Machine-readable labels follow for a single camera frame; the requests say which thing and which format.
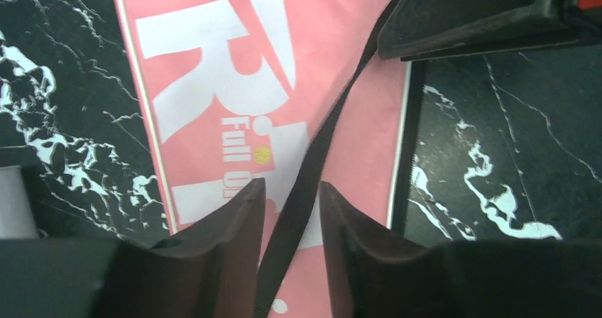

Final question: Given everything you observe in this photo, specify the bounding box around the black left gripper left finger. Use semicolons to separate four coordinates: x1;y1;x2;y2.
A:
1;178;266;317

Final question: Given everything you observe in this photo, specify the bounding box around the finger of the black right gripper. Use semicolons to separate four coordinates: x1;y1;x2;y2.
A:
377;0;601;61

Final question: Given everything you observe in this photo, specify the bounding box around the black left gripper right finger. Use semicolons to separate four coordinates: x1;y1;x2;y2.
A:
319;182;601;317

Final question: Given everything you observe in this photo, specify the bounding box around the pink racket cover bag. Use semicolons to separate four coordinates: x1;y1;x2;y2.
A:
109;0;427;318

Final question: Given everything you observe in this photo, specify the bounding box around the white shuttlecock tube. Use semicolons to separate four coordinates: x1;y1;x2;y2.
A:
1;166;40;239

